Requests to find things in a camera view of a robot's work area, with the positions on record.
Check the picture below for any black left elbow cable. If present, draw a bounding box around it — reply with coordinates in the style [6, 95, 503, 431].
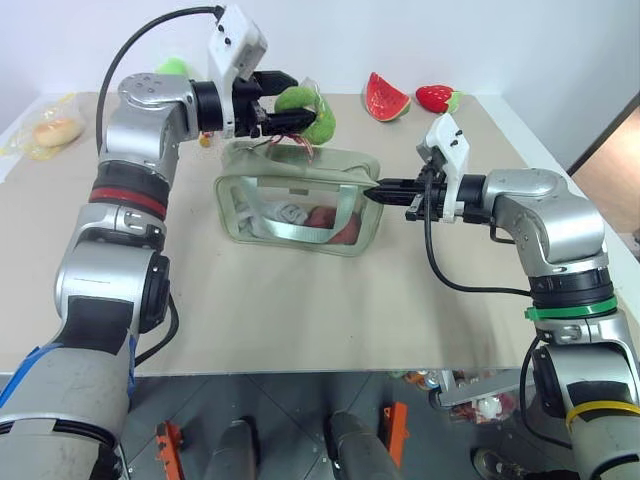
[133, 292, 182, 367]

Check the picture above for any black right elbow cable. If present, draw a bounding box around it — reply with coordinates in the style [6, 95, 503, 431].
[517, 333, 574, 449]

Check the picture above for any bread in plastic bag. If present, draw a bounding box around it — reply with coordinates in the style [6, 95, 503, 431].
[0, 91, 89, 162]

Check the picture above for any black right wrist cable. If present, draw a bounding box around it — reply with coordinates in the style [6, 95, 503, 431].
[421, 169, 534, 298]

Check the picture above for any black elbow cable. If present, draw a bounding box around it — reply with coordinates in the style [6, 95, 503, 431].
[517, 333, 574, 449]
[133, 292, 182, 367]

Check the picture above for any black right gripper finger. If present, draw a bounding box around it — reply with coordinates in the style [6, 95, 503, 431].
[363, 186, 420, 207]
[377, 176, 426, 194]

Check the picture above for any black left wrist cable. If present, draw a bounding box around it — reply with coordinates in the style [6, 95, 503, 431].
[94, 4, 226, 159]

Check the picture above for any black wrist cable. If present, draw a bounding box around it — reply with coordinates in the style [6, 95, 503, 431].
[94, 4, 226, 159]
[421, 169, 534, 298]

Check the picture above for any dark grey shoe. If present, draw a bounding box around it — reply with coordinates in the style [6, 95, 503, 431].
[471, 446, 542, 480]

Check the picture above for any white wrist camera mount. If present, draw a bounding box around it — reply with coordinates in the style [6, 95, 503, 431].
[415, 113, 473, 222]
[206, 3, 269, 140]

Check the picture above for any green transparent zip pouch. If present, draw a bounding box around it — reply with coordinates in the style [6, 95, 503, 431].
[213, 140, 387, 259]

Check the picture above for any bin of small toys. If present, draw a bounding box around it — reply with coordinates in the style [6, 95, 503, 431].
[399, 367, 532, 427]

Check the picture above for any orange black clamp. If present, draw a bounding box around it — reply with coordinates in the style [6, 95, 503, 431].
[154, 419, 185, 480]
[381, 399, 409, 469]

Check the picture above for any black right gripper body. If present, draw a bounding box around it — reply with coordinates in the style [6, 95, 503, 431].
[403, 149, 459, 224]

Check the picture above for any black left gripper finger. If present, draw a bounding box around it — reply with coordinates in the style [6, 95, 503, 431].
[256, 70, 300, 97]
[264, 108, 319, 133]

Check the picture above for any bread bun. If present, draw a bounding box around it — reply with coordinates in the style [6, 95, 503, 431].
[32, 117, 86, 148]

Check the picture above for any brown wooden panel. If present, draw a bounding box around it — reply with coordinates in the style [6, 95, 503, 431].
[566, 91, 640, 237]

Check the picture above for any green plush keychain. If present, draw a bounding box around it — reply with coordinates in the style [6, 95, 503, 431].
[268, 85, 338, 164]

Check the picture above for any dark rounded shape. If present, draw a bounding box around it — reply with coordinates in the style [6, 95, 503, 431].
[208, 416, 262, 480]
[323, 409, 392, 480]

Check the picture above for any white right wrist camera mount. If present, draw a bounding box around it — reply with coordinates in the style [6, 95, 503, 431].
[415, 113, 473, 222]

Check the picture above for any red strawberry plush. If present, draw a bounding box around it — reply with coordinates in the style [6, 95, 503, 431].
[415, 84, 464, 117]

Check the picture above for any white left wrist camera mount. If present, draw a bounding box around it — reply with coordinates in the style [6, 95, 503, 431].
[206, 3, 269, 140]

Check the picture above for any red soft item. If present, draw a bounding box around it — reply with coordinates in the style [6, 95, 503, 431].
[304, 204, 362, 246]

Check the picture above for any light green plush toy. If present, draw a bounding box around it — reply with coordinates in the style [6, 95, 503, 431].
[154, 56, 194, 79]

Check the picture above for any watermelon slice toy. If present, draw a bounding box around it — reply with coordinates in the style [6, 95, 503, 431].
[361, 71, 413, 123]

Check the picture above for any white rolled cloth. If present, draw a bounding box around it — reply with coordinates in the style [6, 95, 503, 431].
[236, 198, 310, 237]

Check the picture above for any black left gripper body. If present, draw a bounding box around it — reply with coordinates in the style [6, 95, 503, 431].
[231, 71, 275, 139]

